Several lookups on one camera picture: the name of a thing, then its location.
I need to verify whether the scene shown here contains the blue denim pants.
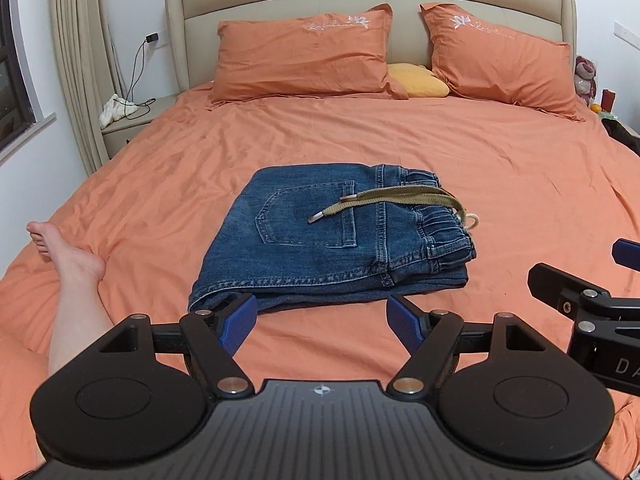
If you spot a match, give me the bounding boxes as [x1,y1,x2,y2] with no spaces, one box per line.
[188,162,480,315]

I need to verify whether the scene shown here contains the person's bare leg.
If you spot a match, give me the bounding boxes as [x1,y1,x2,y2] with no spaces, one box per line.
[26,220,114,379]

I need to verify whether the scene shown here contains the beige curtain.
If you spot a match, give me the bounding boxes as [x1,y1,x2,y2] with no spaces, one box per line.
[47,0,127,177]

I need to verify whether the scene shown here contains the pink plush toy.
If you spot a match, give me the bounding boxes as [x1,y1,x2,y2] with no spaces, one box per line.
[573,54,599,102]

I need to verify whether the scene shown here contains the beige nightstand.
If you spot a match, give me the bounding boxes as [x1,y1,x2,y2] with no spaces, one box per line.
[101,94,177,162]

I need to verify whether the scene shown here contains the orange embroidered pillow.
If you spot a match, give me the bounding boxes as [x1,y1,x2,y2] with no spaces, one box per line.
[419,2,587,123]
[207,3,408,109]

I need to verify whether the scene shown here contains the yellow pillow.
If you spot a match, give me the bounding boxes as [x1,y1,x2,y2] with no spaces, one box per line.
[387,63,451,98]

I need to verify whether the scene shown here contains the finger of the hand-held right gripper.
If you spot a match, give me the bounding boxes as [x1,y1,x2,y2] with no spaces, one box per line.
[611,238,640,267]
[527,261,640,324]

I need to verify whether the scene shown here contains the black charger cable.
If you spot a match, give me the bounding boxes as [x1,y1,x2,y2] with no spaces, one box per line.
[122,39,158,109]

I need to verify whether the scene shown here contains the orange bed sheet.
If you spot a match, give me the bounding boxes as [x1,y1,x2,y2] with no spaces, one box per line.
[0,80,640,480]

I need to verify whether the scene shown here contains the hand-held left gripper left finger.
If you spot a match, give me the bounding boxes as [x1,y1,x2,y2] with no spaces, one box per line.
[99,293,259,399]

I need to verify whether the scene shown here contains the white crumpled cloth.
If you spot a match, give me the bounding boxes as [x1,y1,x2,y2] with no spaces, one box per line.
[98,93,140,129]

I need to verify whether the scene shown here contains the dark framed window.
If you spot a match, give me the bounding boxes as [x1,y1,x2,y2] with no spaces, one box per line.
[0,0,40,155]

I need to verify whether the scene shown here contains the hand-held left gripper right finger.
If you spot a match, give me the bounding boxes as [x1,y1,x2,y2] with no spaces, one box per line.
[385,293,544,400]

